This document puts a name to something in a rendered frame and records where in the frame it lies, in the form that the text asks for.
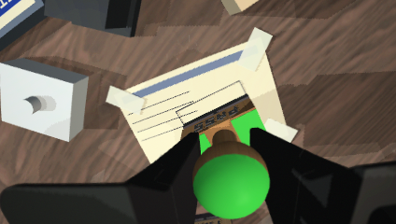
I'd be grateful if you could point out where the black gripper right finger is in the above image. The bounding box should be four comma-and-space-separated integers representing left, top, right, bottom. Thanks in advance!
249, 128, 396, 224

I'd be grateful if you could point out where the cream paper card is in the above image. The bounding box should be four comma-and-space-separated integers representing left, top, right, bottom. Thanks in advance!
106, 27, 298, 163

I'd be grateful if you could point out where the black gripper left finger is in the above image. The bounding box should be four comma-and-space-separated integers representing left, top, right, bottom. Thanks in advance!
0, 132, 201, 224

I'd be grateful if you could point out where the tan block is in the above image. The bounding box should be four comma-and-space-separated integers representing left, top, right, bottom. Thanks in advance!
220, 0, 258, 16

